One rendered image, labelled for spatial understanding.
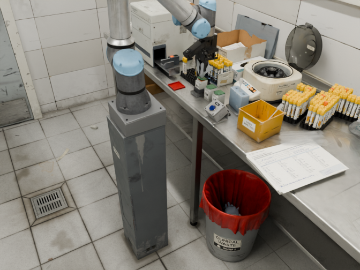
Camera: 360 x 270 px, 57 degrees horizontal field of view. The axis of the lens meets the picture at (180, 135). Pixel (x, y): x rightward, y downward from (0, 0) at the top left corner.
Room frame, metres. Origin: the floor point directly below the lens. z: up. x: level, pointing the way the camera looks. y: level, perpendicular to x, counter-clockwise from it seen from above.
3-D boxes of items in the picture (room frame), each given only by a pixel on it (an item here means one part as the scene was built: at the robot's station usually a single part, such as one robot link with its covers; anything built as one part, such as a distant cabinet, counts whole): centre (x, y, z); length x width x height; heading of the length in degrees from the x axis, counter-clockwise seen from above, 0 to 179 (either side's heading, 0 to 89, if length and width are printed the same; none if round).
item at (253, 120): (1.15, -0.33, 0.93); 0.13 x 0.13 x 0.10; 36
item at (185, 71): (1.62, -0.08, 0.93); 0.17 x 0.09 x 0.11; 31
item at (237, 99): (1.32, -0.27, 0.92); 0.10 x 0.07 x 0.10; 23
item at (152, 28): (1.94, 0.10, 1.03); 0.31 x 0.27 x 0.30; 31
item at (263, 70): (1.50, -0.45, 0.97); 0.15 x 0.15 x 0.07
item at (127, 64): (1.23, 0.21, 1.12); 0.13 x 0.12 x 0.14; 21
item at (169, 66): (1.73, 0.08, 0.92); 0.21 x 0.07 x 0.05; 31
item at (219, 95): (1.36, -0.18, 0.91); 0.05 x 0.04 x 0.07; 121
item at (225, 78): (1.65, -0.18, 0.91); 0.20 x 0.10 x 0.07; 31
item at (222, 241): (1.23, -0.30, 0.22); 0.38 x 0.37 x 0.44; 31
